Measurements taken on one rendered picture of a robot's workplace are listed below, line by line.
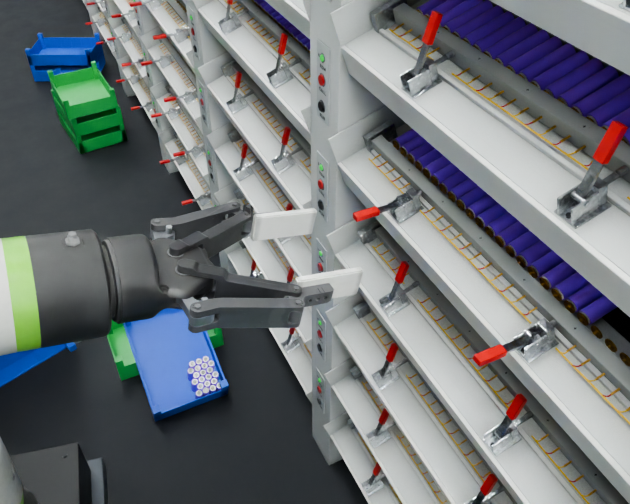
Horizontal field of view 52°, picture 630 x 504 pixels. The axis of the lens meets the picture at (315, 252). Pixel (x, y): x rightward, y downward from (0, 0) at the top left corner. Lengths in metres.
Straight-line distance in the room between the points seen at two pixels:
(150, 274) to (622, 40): 0.40
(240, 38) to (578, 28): 0.93
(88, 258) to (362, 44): 0.51
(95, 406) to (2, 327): 1.33
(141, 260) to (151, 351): 1.29
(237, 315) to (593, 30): 0.36
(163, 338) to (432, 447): 0.96
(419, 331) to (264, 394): 0.87
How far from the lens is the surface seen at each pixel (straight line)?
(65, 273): 0.53
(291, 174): 1.29
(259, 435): 1.71
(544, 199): 0.64
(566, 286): 0.77
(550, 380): 0.73
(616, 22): 0.53
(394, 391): 1.15
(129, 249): 0.55
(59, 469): 1.30
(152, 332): 1.85
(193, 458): 1.70
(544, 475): 0.88
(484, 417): 0.91
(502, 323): 0.77
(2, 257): 0.53
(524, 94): 0.71
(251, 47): 1.35
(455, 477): 1.07
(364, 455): 1.50
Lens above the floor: 1.44
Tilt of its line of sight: 41 degrees down
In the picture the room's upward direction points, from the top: straight up
